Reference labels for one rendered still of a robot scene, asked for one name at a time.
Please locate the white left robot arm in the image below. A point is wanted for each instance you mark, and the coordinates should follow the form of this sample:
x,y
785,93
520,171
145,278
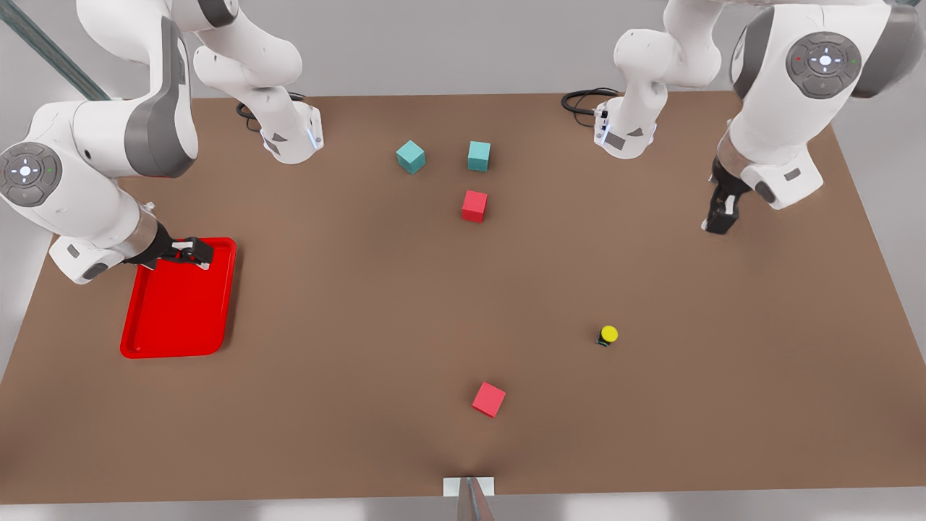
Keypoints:
x,y
781,108

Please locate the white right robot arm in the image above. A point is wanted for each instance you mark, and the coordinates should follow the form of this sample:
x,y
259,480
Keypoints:
x,y
87,145

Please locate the red plastic tray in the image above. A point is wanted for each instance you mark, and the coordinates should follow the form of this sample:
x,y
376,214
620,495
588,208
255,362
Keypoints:
x,y
177,307

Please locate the yellow button on black base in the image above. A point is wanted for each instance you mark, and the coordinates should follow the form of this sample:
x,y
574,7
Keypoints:
x,y
608,334

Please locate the red cube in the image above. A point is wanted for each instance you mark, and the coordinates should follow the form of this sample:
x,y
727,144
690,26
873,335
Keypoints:
x,y
489,399
474,206

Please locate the teal cube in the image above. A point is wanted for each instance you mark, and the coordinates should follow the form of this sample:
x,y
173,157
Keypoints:
x,y
410,157
478,156

